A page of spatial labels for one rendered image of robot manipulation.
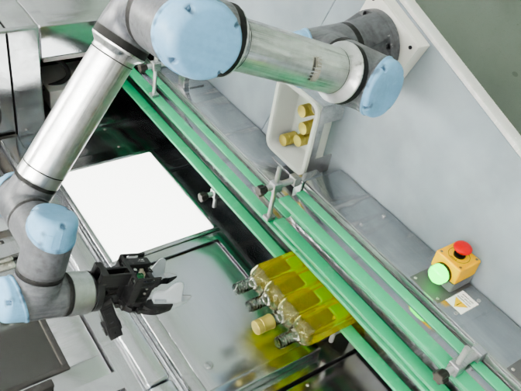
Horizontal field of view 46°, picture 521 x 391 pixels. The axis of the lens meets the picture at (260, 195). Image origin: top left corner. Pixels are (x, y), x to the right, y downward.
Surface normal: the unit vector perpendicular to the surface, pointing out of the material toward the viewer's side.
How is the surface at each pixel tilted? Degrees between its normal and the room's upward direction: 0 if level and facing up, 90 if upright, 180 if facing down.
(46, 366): 90
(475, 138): 0
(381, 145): 0
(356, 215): 90
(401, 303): 90
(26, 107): 90
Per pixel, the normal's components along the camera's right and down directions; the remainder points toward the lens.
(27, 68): 0.56, 0.59
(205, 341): 0.15, -0.77
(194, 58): 0.47, 0.47
